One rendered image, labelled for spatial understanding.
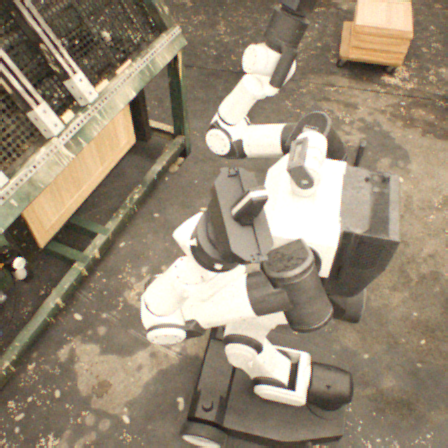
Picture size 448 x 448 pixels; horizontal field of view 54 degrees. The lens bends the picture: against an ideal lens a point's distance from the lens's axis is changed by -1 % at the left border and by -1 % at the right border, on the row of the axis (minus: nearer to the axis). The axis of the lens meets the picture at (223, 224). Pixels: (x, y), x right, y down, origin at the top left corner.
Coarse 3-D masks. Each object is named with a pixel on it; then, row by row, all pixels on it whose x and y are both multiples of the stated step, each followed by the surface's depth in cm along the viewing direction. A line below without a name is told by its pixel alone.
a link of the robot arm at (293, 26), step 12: (288, 0) 96; (300, 0) 95; (312, 0) 98; (276, 12) 99; (288, 12) 98; (300, 12) 98; (276, 24) 99; (288, 24) 98; (300, 24) 99; (288, 36) 100; (300, 36) 101
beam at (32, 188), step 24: (168, 48) 231; (120, 72) 209; (144, 72) 217; (120, 96) 205; (72, 120) 185; (96, 120) 194; (48, 144) 176; (72, 144) 185; (24, 168) 168; (48, 168) 176; (24, 192) 168; (0, 216) 160
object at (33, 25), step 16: (16, 0) 166; (16, 16) 171; (32, 16) 172; (32, 32) 174; (48, 32) 176; (48, 48) 177; (64, 64) 181; (64, 80) 186; (80, 80) 186; (80, 96) 189; (96, 96) 192
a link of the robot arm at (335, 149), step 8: (288, 128) 115; (280, 136) 115; (288, 136) 114; (336, 136) 111; (280, 144) 115; (328, 144) 109; (336, 144) 111; (288, 152) 116; (328, 152) 111; (336, 152) 113; (344, 152) 116; (336, 160) 115
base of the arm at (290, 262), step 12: (300, 240) 89; (276, 252) 88; (288, 252) 86; (300, 252) 85; (264, 264) 86; (276, 264) 84; (288, 264) 83; (300, 264) 81; (312, 264) 82; (276, 276) 82; (288, 276) 80; (300, 276) 81; (288, 324) 89; (324, 324) 86
